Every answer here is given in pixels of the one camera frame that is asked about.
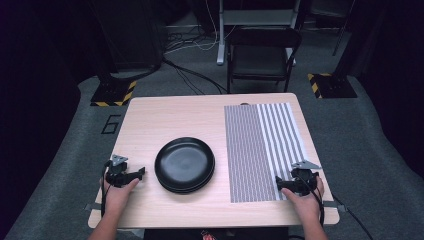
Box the black folding chair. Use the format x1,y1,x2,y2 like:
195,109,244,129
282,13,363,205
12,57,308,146
226,26,303,95

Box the white floor cables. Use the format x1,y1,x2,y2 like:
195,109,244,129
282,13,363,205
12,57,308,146
164,0,236,55

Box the person's right hand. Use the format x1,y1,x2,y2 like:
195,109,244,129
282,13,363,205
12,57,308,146
281,175,326,230

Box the grey tape strip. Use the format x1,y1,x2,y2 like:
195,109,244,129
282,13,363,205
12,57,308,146
322,200,348,213
83,202,106,212

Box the thick black floor cable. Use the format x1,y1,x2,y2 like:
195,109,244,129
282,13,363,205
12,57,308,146
109,58,164,82

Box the thin black floor cables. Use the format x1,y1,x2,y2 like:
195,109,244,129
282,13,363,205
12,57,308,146
162,58,229,96

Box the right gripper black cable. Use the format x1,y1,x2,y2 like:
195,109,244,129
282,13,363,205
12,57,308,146
294,173,326,228

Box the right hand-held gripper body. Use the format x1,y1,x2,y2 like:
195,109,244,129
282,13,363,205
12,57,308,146
290,160,322,197

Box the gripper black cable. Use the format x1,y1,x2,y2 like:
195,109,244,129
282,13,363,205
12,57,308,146
294,173,326,228
100,159,113,218

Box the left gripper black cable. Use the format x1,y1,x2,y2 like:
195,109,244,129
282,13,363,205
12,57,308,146
100,159,113,218

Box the black cable beside table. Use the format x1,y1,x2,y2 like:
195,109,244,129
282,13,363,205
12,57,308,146
332,194,375,240

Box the black stand base striped tape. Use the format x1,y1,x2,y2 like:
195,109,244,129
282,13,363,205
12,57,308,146
306,72,359,100
90,79,138,108

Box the grey striped placemat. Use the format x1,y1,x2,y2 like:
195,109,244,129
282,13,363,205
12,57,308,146
223,102,309,204

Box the dark tripod leg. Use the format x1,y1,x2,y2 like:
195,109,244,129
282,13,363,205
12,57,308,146
331,0,354,57

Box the person's left hand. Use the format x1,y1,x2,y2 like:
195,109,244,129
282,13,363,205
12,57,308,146
99,178,141,218

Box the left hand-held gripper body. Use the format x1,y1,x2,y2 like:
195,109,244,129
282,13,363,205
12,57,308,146
105,154,135,189

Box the white desk frame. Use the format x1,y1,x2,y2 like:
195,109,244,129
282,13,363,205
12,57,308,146
216,0,302,66

